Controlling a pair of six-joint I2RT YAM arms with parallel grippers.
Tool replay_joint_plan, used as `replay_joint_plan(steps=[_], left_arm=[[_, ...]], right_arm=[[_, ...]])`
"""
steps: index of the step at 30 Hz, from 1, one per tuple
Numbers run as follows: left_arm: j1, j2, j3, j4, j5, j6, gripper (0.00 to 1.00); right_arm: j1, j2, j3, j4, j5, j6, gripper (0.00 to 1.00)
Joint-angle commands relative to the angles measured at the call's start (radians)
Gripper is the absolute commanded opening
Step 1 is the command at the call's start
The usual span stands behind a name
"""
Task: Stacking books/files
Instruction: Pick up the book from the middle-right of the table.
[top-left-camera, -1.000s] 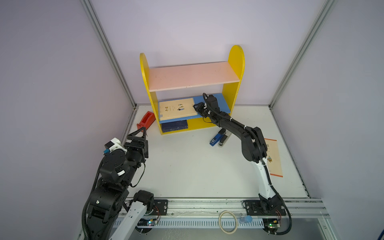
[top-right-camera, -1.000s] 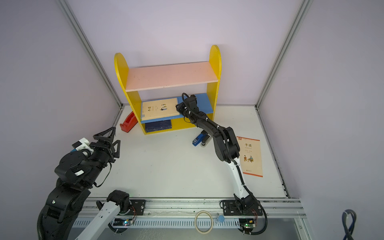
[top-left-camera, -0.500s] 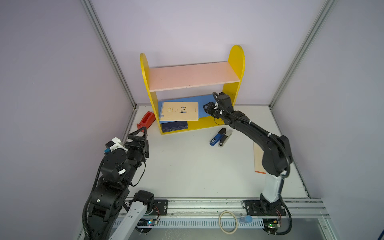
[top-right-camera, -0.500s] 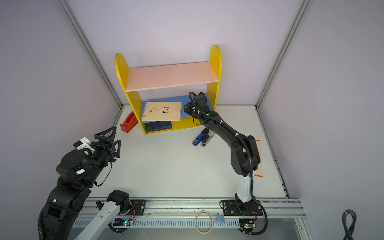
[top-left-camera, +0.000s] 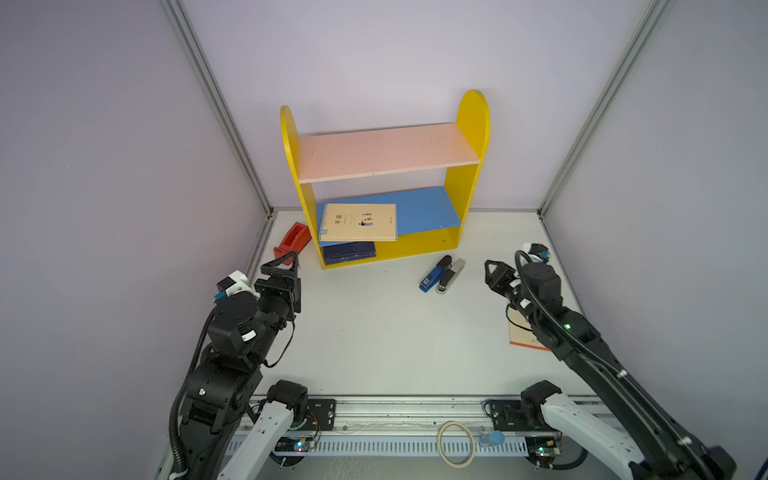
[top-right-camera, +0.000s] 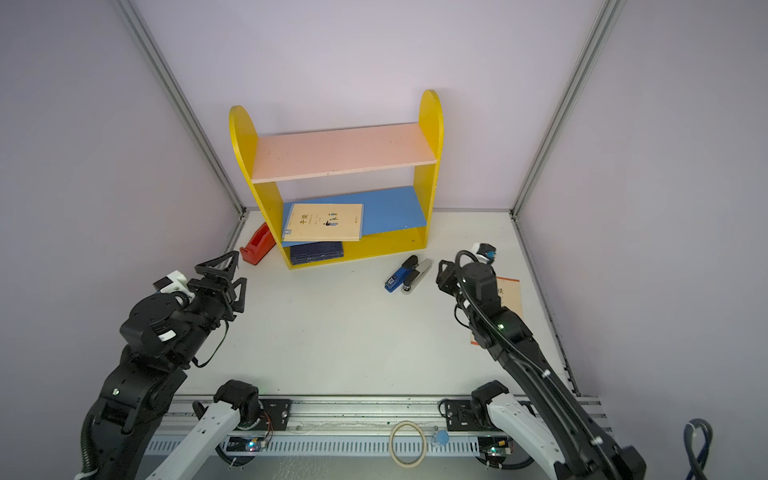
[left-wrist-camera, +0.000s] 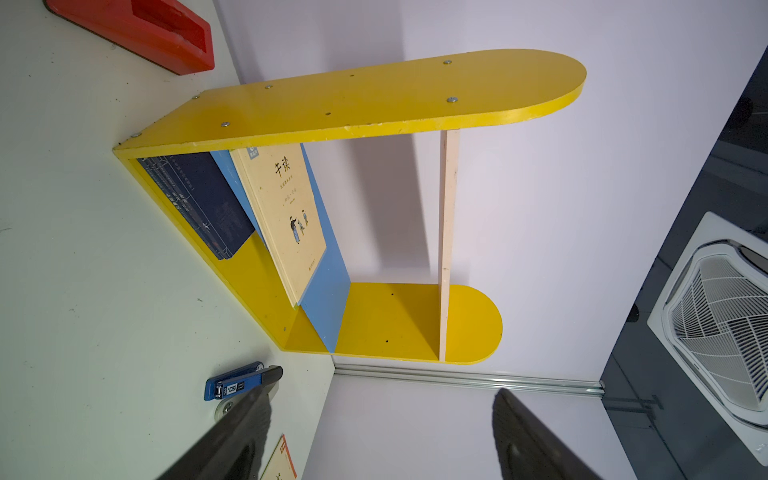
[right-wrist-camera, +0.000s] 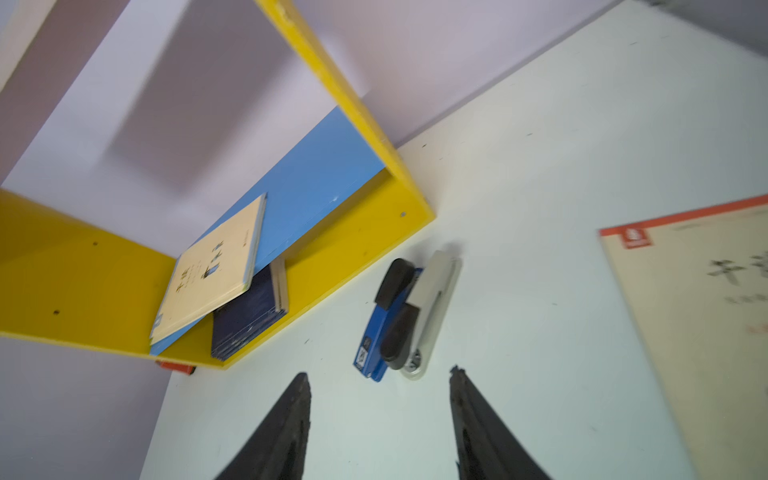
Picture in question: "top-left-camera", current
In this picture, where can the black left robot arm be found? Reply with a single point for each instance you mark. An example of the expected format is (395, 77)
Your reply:
(228, 360)

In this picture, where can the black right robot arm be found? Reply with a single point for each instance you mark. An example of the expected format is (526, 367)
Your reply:
(653, 445)

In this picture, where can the left green circuit board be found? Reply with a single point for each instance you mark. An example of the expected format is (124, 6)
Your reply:
(301, 445)

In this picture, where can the right green circuit board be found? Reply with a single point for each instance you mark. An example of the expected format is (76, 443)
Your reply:
(543, 447)

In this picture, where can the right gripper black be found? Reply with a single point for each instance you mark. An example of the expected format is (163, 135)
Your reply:
(501, 275)

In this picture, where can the small blue cap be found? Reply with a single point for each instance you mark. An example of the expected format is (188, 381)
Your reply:
(491, 439)

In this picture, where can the aluminium front rail frame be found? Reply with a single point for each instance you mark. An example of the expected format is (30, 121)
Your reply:
(386, 426)

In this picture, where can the beige book orange edge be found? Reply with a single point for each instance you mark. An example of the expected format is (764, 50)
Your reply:
(520, 331)

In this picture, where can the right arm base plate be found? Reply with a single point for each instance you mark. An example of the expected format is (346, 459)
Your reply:
(514, 415)

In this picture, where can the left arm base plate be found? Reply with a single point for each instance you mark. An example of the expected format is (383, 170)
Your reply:
(320, 414)

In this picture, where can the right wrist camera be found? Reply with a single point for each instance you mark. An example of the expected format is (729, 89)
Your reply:
(537, 252)

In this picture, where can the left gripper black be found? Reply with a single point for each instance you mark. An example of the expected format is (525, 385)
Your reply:
(283, 284)

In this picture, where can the red tape dispenser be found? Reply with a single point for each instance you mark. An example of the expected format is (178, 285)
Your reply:
(295, 239)

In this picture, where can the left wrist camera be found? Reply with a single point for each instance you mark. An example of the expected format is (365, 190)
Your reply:
(234, 283)

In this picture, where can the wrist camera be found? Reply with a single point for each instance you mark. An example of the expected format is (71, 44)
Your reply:
(234, 283)
(537, 252)

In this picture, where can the dark purple book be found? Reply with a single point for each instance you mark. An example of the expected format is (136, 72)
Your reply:
(348, 252)

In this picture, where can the green circuit board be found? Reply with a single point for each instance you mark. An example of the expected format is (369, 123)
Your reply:
(301, 445)
(543, 447)

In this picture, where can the blue black stapler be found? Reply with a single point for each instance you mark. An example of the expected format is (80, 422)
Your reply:
(436, 274)

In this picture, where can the beige book blue edge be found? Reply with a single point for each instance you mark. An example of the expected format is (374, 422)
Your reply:
(348, 222)

